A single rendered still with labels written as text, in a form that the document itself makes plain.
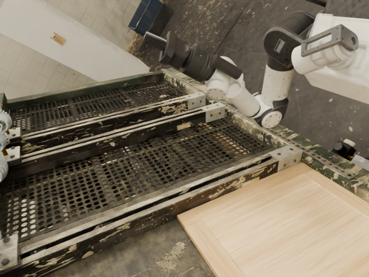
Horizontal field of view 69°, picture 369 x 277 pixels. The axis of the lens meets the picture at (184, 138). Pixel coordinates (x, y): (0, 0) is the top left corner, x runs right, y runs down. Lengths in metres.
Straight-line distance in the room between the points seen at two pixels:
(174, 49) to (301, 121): 1.69
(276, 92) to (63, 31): 3.57
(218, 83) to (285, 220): 0.47
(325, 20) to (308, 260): 0.62
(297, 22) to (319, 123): 1.43
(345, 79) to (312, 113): 1.59
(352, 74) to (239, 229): 0.52
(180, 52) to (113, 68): 3.66
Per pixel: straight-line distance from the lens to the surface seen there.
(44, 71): 5.79
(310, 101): 2.37
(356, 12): 0.76
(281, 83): 0.95
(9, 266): 0.82
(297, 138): 1.28
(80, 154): 1.28
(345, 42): 0.63
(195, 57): 0.79
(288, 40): 0.84
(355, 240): 0.95
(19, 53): 5.72
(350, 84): 0.74
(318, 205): 1.01
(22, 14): 4.18
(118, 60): 4.40
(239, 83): 0.91
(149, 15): 4.80
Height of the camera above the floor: 1.93
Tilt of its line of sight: 38 degrees down
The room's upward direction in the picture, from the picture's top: 66 degrees counter-clockwise
